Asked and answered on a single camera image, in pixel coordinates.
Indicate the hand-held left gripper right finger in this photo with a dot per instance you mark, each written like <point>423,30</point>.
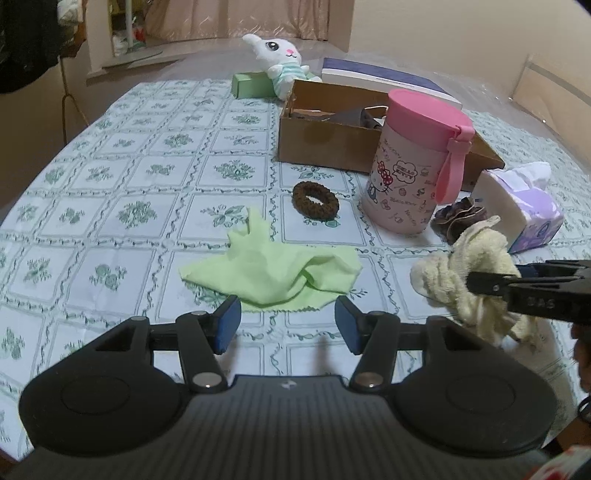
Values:
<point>348,325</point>

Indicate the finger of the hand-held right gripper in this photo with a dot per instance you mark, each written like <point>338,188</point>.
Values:
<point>531,302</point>
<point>558,268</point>

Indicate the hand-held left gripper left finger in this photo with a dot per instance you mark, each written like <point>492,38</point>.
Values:
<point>227,325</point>

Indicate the light green cloth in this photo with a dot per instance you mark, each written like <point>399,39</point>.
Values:
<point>268,272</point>

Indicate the cream towel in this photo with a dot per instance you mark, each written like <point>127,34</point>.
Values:
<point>443,277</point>

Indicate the cardboard box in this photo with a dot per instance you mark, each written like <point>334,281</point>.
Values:
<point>323,143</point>

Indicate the purple tissue pack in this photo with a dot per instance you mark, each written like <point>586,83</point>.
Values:
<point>531,217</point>

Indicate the brown ruffled scrunchie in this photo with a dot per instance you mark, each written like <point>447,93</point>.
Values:
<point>455,217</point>

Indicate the red white printed clothing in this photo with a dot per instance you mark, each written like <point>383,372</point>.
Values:
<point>568,466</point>

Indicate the wooden headboard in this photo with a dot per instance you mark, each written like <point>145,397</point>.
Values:
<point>563,87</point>

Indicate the pink cartoon canister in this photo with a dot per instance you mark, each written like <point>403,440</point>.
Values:
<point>406,152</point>

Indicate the green box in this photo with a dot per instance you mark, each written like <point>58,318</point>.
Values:
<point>254,85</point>

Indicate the blue and white flat box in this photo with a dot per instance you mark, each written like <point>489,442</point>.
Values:
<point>369,71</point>

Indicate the white plush toy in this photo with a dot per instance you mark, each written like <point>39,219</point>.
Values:
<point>277,50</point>

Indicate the metal coat rack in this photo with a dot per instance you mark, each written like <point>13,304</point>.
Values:
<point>64,92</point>

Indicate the beige curtain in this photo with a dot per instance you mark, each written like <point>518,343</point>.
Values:
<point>258,14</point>

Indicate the black coat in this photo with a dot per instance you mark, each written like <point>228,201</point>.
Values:
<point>27,46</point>

